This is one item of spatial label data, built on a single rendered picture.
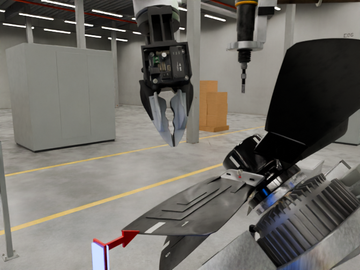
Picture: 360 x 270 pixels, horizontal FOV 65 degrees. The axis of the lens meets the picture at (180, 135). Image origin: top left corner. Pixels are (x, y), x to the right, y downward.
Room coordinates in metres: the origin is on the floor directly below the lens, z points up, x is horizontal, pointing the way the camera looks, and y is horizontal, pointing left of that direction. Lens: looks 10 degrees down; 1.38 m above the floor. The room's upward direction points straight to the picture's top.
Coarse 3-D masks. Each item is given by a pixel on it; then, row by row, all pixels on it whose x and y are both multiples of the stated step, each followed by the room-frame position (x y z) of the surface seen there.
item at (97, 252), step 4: (92, 244) 0.32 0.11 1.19; (96, 244) 0.32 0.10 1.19; (92, 248) 0.32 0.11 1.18; (96, 248) 0.31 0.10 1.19; (100, 248) 0.31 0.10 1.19; (92, 252) 0.32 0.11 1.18; (96, 252) 0.31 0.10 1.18; (100, 252) 0.31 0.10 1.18; (96, 256) 0.31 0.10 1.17; (100, 256) 0.31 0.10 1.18; (96, 260) 0.31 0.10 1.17; (100, 260) 0.31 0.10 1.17; (96, 264) 0.31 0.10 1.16; (100, 264) 0.31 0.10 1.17; (96, 268) 0.31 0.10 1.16; (100, 268) 0.31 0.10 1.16
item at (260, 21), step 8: (264, 0) 0.56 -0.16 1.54; (272, 0) 0.56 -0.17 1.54; (264, 8) 0.56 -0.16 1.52; (272, 8) 0.56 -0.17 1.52; (256, 16) 0.58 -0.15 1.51; (264, 16) 0.56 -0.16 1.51; (256, 24) 0.57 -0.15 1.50; (264, 24) 0.56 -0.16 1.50; (256, 32) 0.57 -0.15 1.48; (264, 32) 0.56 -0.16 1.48; (256, 40) 0.57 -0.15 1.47; (264, 40) 0.56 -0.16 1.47; (232, 48) 0.56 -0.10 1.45; (240, 48) 0.56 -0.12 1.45; (248, 48) 0.56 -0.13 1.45; (256, 48) 0.56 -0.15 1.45
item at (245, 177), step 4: (224, 172) 0.61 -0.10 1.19; (228, 172) 0.61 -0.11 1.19; (232, 172) 0.61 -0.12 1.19; (236, 172) 0.61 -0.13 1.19; (244, 172) 0.60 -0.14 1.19; (248, 172) 0.60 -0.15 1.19; (224, 176) 0.59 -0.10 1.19; (228, 176) 0.59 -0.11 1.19; (232, 176) 0.59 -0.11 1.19; (236, 176) 0.59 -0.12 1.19; (244, 176) 0.58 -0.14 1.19; (248, 176) 0.58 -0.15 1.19; (252, 176) 0.58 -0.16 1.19; (256, 176) 0.58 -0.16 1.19; (260, 176) 0.58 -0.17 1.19; (236, 180) 0.57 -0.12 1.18; (240, 180) 0.56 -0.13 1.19; (244, 180) 0.56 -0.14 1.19; (248, 180) 0.56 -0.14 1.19; (256, 180) 0.56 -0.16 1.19; (260, 180) 0.56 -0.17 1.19; (252, 184) 0.54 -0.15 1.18; (256, 184) 0.54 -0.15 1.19
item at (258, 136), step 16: (240, 144) 0.63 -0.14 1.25; (256, 144) 0.63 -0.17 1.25; (224, 160) 0.65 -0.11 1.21; (240, 160) 0.62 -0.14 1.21; (256, 160) 0.61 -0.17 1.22; (272, 160) 0.61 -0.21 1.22; (272, 176) 0.60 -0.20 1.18; (288, 176) 0.57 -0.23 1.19; (256, 192) 0.61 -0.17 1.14; (272, 192) 0.57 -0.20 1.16
